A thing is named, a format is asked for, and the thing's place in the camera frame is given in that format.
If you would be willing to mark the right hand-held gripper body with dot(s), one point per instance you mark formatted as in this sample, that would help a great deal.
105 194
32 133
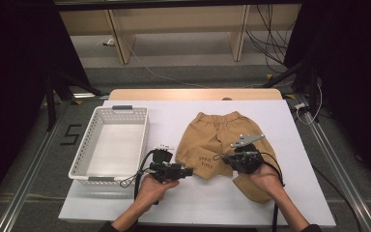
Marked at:
244 161

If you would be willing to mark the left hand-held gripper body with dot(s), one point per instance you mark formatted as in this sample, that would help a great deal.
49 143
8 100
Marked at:
162 158

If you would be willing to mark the tan pants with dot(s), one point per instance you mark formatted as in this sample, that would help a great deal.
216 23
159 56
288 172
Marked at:
212 135

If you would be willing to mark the white perforated plastic basket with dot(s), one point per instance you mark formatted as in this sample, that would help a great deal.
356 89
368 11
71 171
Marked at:
116 151

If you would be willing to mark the person's right hand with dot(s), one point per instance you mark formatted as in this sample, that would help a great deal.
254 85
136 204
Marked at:
265 180

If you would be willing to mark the person's left hand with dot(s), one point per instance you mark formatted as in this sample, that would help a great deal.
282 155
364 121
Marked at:
151 193

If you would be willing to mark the light wooden table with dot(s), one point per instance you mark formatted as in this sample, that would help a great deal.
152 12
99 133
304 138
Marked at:
190 94

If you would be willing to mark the black metal stand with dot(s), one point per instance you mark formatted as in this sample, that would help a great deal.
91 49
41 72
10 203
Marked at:
312 90
50 103

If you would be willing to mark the white power adapter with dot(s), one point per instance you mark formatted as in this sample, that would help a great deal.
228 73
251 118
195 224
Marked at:
110 42

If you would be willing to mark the beige wooden desk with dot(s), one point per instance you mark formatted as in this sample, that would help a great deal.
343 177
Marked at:
174 19

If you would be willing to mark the black curtain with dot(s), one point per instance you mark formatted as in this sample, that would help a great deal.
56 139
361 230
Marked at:
13 64
351 64

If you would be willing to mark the metal floor rail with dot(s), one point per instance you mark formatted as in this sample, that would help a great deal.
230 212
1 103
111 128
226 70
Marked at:
29 180
335 161

